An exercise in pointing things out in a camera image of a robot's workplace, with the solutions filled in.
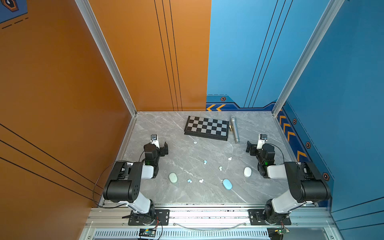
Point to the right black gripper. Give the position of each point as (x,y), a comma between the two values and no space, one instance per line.
(253,148)

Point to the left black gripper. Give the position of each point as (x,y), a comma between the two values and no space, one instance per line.
(161,150)

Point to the white earbud charging case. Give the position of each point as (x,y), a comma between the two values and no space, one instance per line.
(247,172)

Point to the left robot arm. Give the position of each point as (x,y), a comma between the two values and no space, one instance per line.
(124,183)

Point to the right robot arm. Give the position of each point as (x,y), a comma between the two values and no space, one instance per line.
(306,186)

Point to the green earbud charging case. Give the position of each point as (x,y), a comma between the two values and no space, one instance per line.
(173,178)

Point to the blue earbud charging case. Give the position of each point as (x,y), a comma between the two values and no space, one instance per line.
(227,184)

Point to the silver microphone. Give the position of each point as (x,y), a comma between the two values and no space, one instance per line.
(234,128)

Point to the black and silver chessboard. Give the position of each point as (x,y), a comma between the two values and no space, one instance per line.
(207,128)

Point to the right green circuit board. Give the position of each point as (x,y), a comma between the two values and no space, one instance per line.
(279,231)

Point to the green circuit board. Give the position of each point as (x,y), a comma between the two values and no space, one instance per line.
(279,231)
(147,233)

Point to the left green circuit board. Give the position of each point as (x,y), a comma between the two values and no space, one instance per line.
(147,233)

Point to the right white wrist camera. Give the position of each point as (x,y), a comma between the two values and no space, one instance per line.
(263,138)

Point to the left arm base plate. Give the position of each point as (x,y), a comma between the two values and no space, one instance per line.
(150,219)

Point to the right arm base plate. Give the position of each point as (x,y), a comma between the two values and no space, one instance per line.
(259,217)

